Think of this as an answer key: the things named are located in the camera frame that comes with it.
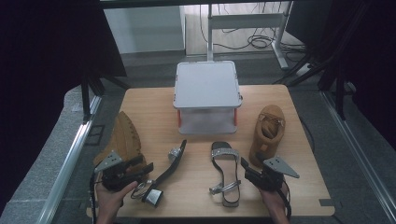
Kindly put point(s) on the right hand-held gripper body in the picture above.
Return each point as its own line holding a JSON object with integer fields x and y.
{"x": 274, "y": 180}

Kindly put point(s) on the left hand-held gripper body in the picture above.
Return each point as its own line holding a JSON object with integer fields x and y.
{"x": 115, "y": 180}

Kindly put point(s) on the tan suede boot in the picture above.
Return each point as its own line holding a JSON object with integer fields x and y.
{"x": 124, "y": 137}
{"x": 267, "y": 146}

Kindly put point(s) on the person's right hand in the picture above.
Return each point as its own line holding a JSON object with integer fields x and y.
{"x": 277, "y": 200}

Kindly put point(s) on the person's left hand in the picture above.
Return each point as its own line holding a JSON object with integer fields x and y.
{"x": 109, "y": 200}

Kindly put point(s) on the grey foam ledge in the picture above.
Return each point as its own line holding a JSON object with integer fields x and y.
{"x": 34, "y": 174}

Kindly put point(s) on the black stand legs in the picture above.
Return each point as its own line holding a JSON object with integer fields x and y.
{"x": 85, "y": 93}
{"x": 339, "y": 99}

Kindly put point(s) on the white power strip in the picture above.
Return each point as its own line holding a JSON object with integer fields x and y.
{"x": 303, "y": 70}

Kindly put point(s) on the black curtain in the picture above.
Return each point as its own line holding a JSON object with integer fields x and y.
{"x": 46, "y": 46}
{"x": 370, "y": 62}

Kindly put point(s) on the white metal desk frame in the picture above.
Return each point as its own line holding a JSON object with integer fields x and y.
{"x": 246, "y": 21}

